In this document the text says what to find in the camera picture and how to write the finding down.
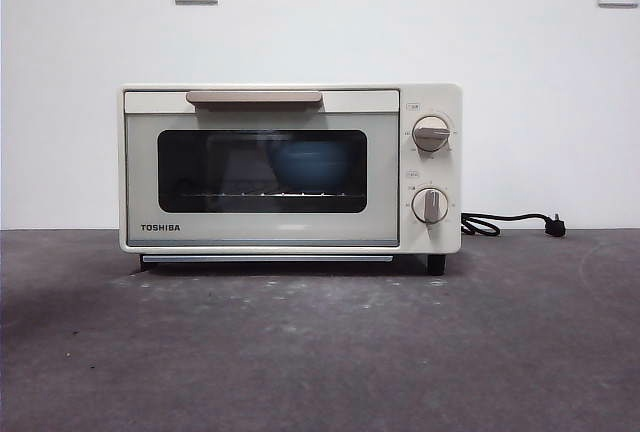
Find oven wire rack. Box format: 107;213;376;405
160;190;364;200

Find oven door with beige handle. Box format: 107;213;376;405
123;89;402;248

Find oven crumb tray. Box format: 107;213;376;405
141;253;395;264

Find cream Toshiba toaster oven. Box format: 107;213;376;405
118;82;464;276

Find beige oven knob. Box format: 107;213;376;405
411;186;450;226
412;115;453;153

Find black power cable with plug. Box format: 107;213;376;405
459;211;569;241

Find blue ribbed bowl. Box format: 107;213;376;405
264;140;354;189

